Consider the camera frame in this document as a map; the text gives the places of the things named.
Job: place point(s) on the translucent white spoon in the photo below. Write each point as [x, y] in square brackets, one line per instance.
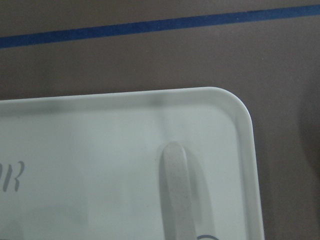
[177, 177]

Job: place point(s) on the white bear tray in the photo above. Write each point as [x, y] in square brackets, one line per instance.
[90, 167]

